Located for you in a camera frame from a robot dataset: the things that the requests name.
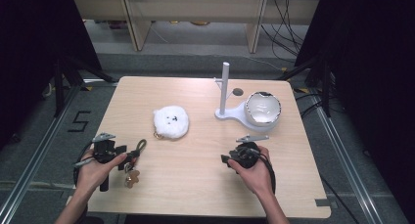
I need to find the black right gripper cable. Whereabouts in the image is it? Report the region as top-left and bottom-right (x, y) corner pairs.
(256, 149), (277, 195)

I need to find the black metal stand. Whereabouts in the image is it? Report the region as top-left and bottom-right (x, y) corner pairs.
(276, 52), (336, 118)
(52, 52), (119, 118)

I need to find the white plush pouch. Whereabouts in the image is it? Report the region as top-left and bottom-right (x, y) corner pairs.
(153, 105), (191, 141)

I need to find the white stand with pole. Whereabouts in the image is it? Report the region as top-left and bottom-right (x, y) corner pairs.
(213, 61), (282, 133)

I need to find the bear keychain with olive strap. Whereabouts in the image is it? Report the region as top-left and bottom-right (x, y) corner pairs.
(123, 138), (148, 190)

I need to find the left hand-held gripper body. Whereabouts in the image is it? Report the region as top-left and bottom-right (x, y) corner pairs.
(92, 132), (117, 193)

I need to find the white bowl with silver rim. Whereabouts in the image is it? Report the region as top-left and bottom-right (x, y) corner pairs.
(244, 90), (283, 127)

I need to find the person's right hand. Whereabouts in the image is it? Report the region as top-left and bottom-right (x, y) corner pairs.
(227, 145), (275, 197)

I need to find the person's left hand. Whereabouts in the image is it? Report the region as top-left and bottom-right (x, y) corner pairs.
(75, 149), (128, 195)

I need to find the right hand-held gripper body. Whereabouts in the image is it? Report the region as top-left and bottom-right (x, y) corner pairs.
(231, 134), (270, 169)

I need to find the aluminium floor rail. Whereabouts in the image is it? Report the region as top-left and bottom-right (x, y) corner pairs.
(311, 95), (388, 224)
(0, 83), (83, 224)

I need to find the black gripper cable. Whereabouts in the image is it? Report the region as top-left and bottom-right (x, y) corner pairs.
(256, 149), (277, 195)
(72, 141), (96, 188)

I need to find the grey plug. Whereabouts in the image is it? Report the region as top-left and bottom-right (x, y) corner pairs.
(72, 157), (96, 169)

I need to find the beige wooden furniture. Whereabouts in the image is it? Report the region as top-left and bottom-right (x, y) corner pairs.
(71, 0), (321, 55)

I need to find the bundle of black floor cables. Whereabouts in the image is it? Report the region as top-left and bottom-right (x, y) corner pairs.
(259, 0), (309, 64)

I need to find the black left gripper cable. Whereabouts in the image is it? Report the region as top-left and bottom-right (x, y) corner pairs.
(72, 141), (96, 188)

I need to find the black curtain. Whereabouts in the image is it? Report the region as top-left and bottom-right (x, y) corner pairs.
(0, 0), (103, 150)
(294, 0), (415, 224)

